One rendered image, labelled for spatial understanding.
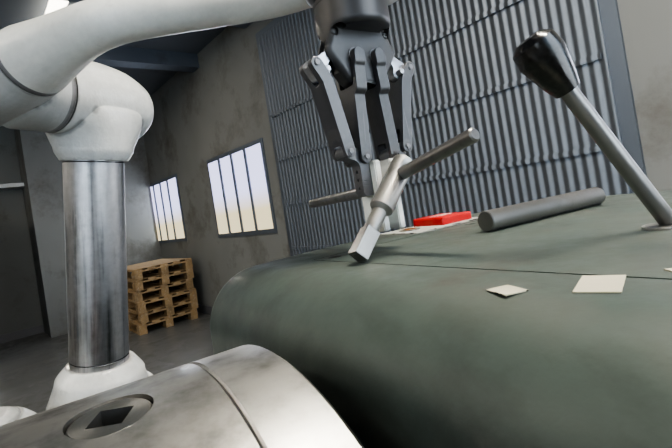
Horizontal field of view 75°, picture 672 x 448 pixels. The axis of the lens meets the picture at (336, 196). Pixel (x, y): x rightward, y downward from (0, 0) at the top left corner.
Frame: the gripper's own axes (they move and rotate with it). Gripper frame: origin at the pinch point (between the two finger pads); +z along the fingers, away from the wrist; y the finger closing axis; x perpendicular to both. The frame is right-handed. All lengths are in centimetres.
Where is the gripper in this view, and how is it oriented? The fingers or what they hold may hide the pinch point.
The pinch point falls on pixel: (380, 195)
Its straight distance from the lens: 44.1
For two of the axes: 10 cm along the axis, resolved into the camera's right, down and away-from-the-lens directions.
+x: 5.3, -1.0, -8.4
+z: 1.6, 9.9, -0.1
